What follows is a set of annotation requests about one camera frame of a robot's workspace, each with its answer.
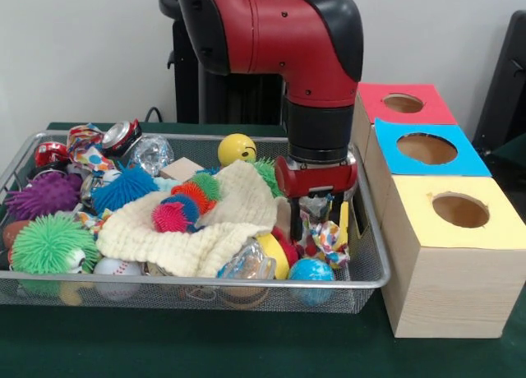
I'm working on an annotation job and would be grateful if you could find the shallow mesh bin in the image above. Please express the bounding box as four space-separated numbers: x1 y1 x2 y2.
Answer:
0 129 391 316

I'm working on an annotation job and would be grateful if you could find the crushed red soda can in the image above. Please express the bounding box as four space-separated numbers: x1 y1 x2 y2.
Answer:
100 118 143 157

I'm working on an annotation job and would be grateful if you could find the wooden box with three holes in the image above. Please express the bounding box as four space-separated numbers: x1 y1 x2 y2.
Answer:
351 81 526 340

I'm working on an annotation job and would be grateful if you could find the large blue spiky ball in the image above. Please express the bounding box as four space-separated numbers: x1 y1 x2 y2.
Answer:
90 164 161 214

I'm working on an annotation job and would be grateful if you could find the yellow smiley ball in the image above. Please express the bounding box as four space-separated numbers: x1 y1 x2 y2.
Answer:
217 133 258 168

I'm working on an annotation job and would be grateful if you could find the colourful heart print cloth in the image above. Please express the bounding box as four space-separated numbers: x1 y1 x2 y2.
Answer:
298 207 351 270

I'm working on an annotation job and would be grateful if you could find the dark green tablecloth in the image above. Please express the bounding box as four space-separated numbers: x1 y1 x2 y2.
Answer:
0 122 526 378
491 131 526 161

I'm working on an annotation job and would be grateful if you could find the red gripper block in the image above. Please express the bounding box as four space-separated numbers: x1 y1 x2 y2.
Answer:
274 150 359 242

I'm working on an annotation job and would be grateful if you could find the yellow foam block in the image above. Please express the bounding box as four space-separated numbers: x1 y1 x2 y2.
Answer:
337 201 351 247

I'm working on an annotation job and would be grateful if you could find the blue globe ball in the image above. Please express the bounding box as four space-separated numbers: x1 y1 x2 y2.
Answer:
287 257 336 305

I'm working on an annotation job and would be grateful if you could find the multicolour spiky caterpillar toy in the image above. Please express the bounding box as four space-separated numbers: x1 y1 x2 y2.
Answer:
150 173 223 233

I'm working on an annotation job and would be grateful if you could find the large green spiky ball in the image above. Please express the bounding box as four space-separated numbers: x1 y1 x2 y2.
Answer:
10 213 102 274

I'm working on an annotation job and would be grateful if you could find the purple spiky ball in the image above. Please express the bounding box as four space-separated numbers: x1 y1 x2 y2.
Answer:
3 171 84 222

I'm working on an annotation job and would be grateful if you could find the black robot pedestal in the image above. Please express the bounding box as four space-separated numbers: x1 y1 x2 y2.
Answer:
158 0 288 127

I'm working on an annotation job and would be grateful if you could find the cream knitted cloth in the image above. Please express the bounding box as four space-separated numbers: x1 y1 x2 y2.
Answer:
96 159 288 279

